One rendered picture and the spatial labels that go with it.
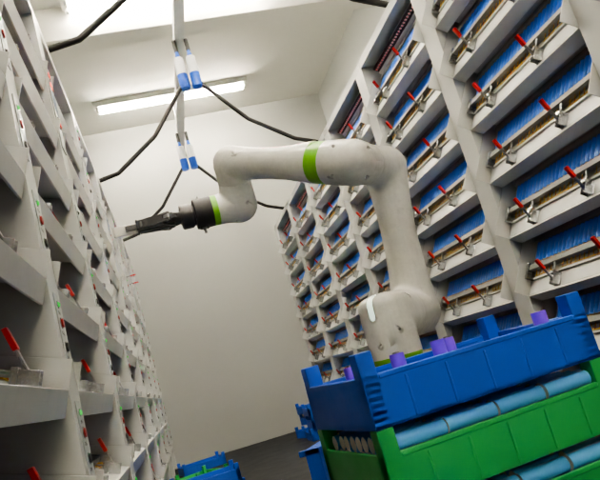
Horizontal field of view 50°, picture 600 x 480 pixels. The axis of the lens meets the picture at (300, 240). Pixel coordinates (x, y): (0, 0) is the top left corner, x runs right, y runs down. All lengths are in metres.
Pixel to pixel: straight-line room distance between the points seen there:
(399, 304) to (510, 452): 0.88
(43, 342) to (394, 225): 0.97
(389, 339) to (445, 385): 0.86
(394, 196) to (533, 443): 1.09
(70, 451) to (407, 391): 0.63
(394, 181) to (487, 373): 1.07
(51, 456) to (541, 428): 0.75
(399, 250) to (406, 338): 0.27
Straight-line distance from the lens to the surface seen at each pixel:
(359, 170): 1.62
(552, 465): 0.79
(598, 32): 1.69
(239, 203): 1.91
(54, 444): 1.14
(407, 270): 1.73
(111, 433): 1.84
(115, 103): 5.37
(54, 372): 1.14
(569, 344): 0.81
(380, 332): 1.57
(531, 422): 0.77
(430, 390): 0.71
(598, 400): 0.83
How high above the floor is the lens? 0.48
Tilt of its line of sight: 11 degrees up
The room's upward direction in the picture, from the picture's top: 16 degrees counter-clockwise
